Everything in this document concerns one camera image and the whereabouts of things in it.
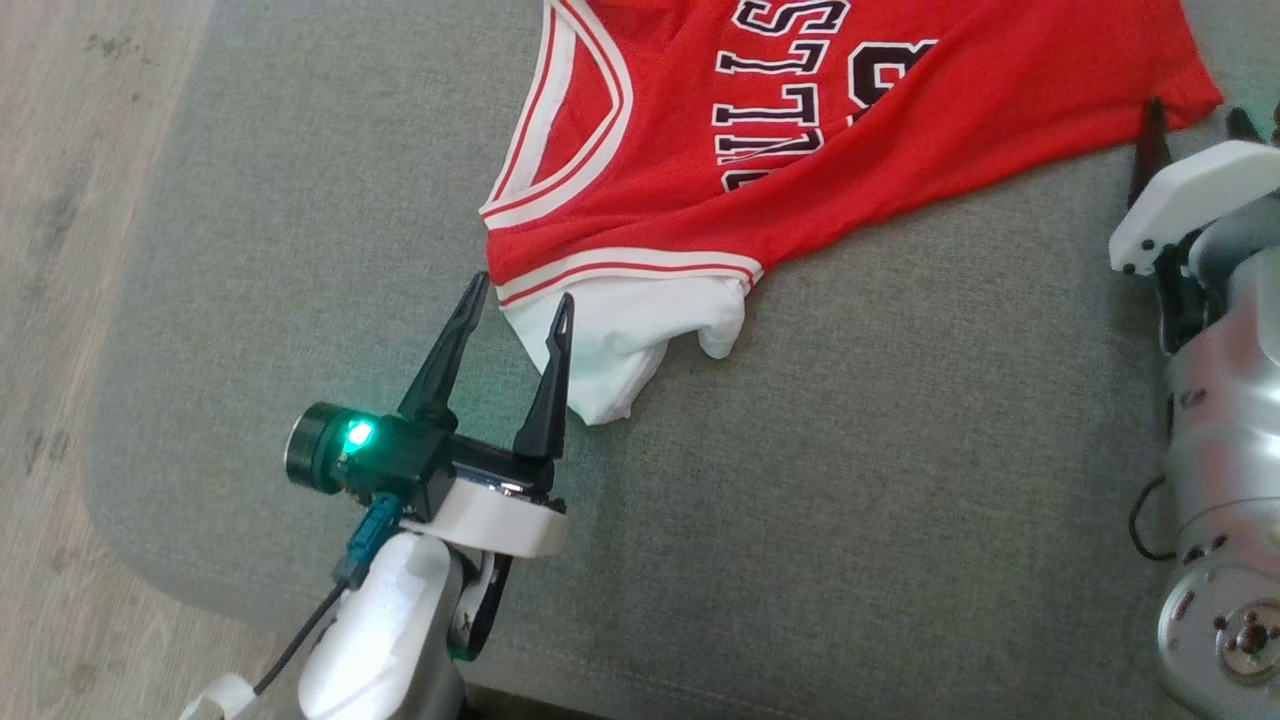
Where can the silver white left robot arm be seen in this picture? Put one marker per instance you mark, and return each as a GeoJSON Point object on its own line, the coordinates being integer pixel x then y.
{"type": "Point", "coordinates": [390, 630]}

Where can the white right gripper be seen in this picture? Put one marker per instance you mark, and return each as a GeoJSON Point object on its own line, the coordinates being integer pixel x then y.
{"type": "Point", "coordinates": [1190, 195]}

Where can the grey fabric sofa seat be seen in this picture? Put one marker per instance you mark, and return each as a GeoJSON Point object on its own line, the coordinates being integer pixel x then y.
{"type": "Point", "coordinates": [850, 500]}

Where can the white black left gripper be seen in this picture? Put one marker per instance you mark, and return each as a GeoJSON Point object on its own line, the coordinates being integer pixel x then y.
{"type": "Point", "coordinates": [500, 520]}

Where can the red white basketball jersey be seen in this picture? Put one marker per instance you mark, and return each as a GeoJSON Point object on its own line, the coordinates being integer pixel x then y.
{"type": "Point", "coordinates": [700, 190]}

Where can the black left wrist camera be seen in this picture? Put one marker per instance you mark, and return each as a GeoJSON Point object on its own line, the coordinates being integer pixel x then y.
{"type": "Point", "coordinates": [400, 465]}

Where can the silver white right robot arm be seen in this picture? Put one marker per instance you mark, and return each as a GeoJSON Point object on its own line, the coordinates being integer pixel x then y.
{"type": "Point", "coordinates": [1225, 450]}

